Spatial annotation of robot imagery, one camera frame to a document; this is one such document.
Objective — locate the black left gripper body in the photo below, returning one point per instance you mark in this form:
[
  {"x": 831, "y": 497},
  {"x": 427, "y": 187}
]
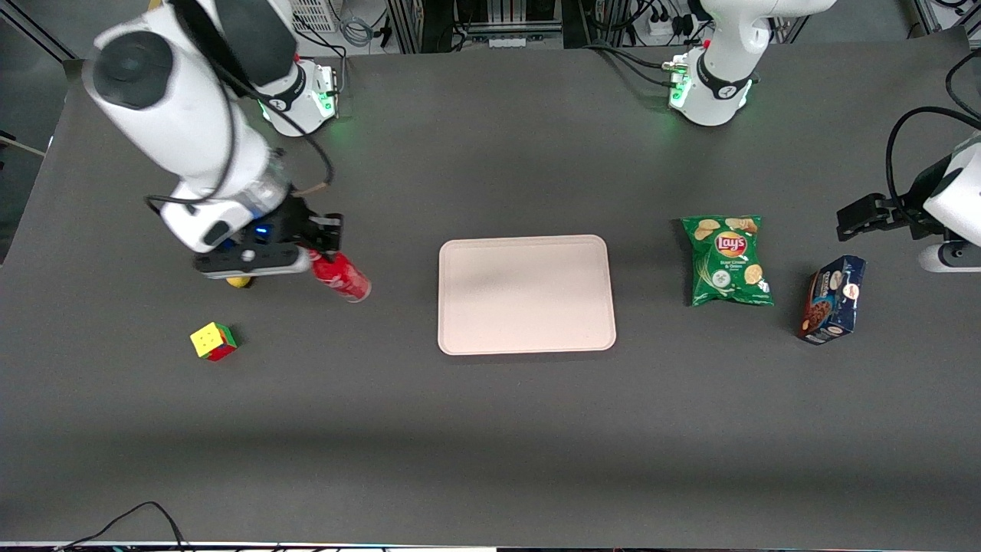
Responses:
[{"x": 904, "y": 212}]

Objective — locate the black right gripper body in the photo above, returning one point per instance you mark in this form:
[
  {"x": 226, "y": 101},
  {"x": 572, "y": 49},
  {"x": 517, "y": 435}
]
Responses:
[{"x": 292, "y": 222}]

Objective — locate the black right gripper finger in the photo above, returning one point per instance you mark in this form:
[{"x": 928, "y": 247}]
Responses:
[
  {"x": 325, "y": 241},
  {"x": 328, "y": 223}
]

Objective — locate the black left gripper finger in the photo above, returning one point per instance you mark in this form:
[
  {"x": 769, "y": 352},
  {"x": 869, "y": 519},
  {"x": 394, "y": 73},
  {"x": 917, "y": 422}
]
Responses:
[
  {"x": 857, "y": 228},
  {"x": 858, "y": 207}
]

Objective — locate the red soda can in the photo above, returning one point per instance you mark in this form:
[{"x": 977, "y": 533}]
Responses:
[{"x": 345, "y": 277}]

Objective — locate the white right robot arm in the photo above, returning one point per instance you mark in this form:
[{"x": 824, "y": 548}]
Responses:
[{"x": 184, "y": 123}]

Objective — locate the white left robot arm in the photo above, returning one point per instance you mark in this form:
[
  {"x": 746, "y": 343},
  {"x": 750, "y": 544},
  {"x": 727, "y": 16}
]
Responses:
[{"x": 720, "y": 69}]

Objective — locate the beige plastic tray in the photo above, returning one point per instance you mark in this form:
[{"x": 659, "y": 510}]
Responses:
[{"x": 526, "y": 295}]

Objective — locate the yellow round fruit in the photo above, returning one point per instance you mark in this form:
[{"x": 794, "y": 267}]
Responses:
[{"x": 239, "y": 282}]

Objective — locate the blue chocolate cookie box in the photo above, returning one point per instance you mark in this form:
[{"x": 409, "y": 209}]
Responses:
[{"x": 831, "y": 303}]

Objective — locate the green Lays chips bag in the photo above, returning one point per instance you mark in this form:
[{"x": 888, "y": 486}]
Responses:
[{"x": 728, "y": 264}]

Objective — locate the colourful puzzle cube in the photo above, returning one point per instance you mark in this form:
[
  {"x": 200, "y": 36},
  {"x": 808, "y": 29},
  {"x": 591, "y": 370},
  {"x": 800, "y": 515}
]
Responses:
[{"x": 213, "y": 341}]

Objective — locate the white perforated basket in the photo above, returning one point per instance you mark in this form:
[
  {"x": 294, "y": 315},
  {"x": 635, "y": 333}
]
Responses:
[{"x": 313, "y": 15}]

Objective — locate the metal equipment rack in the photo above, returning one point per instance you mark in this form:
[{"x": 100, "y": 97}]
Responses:
[{"x": 475, "y": 23}]

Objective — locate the white power strip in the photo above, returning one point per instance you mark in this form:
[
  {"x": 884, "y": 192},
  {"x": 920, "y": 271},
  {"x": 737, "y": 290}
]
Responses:
[{"x": 665, "y": 27}]

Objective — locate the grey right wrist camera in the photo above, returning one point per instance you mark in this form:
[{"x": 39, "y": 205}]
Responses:
[{"x": 253, "y": 262}]

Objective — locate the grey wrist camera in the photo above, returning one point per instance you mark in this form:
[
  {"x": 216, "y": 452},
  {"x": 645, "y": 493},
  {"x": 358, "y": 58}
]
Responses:
[
  {"x": 253, "y": 262},
  {"x": 950, "y": 257}
]

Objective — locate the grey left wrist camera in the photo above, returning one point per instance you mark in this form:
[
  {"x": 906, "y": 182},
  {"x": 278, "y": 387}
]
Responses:
[{"x": 950, "y": 257}]

